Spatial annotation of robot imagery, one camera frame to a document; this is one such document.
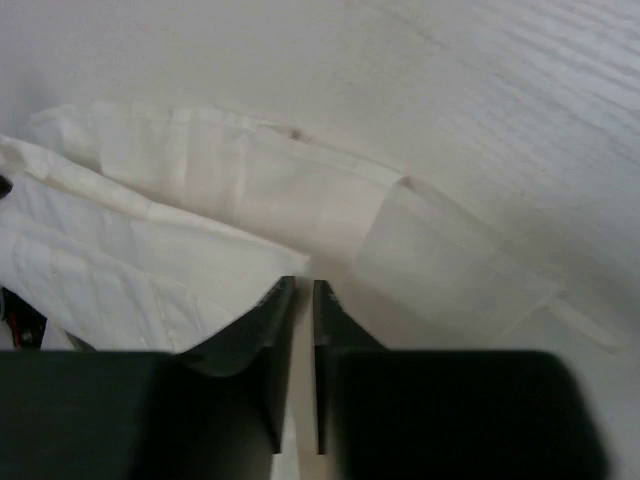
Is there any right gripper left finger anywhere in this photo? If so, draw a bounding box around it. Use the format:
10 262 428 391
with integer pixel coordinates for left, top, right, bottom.
1 276 296 479

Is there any white pleated skirt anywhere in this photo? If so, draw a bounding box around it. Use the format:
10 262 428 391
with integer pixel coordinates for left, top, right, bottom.
1 103 627 352

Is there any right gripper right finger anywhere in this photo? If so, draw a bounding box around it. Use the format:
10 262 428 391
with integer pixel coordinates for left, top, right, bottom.
312 280 612 479

